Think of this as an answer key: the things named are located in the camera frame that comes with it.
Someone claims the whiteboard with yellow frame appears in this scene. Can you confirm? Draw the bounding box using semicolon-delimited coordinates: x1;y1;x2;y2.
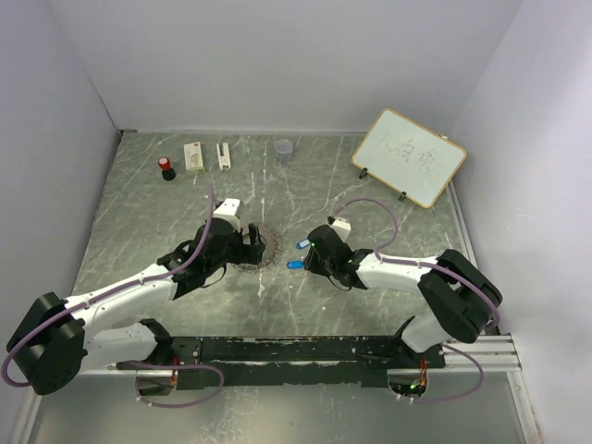
351;108;467;209

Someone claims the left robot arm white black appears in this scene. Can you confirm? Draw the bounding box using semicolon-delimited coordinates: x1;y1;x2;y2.
6;217;265;395

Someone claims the red black stamp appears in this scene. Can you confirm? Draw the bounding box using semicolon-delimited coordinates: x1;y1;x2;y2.
157;156;177;181

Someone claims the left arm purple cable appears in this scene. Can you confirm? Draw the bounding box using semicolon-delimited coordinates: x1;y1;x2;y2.
1;183;227;409

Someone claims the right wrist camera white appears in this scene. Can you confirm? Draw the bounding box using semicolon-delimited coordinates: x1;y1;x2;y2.
327;216;352;242

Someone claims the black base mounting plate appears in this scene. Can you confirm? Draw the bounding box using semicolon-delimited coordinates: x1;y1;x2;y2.
142;335;445;390

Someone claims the metal disc keyring holder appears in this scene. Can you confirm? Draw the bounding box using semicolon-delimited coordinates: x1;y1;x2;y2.
234;222;280;272

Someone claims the green white staples box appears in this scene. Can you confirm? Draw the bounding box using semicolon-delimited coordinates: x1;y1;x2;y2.
183;142;206;174

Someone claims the aluminium rail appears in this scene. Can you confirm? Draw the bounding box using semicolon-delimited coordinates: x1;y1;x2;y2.
443;335;522;373

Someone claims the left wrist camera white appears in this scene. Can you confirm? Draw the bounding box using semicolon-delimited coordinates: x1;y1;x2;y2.
214;198;244;231

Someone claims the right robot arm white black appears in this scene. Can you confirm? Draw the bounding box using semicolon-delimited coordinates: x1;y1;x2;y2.
304;224;502;368

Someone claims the white small stapler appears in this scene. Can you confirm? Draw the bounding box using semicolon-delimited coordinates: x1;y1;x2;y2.
216;142;231;171

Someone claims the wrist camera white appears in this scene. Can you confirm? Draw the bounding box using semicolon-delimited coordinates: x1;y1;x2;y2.
327;216;352;242
214;198;244;231

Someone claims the clear jar of paperclips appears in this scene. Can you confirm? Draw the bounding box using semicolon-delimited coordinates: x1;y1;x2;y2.
275;139;294;164

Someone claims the blue key tag with key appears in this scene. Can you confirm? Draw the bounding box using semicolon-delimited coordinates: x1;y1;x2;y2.
286;260;304;269

